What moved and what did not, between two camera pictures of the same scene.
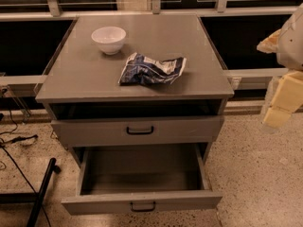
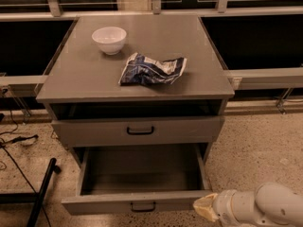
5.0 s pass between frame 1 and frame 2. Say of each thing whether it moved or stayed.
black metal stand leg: stayed
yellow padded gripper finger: moved
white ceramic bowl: stayed
